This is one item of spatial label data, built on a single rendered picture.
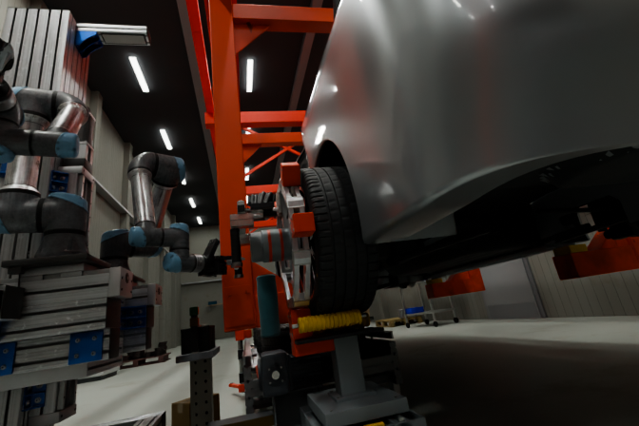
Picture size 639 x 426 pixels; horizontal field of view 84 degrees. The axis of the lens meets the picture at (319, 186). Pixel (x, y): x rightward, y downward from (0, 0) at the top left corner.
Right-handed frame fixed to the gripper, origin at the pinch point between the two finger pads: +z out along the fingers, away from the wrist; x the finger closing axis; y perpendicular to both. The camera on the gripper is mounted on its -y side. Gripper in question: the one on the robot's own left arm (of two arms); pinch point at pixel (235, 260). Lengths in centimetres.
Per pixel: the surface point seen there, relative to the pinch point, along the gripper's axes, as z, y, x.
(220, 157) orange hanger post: 15, -67, -23
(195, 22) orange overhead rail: 62, -258, -99
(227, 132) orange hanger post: 19, -83, -19
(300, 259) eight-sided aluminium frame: -13.6, 9.5, 47.0
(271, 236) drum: -4.6, -4.6, 27.1
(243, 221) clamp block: -21.6, -8.7, 28.5
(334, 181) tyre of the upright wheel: -2, -20, 60
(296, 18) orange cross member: 59, -179, 18
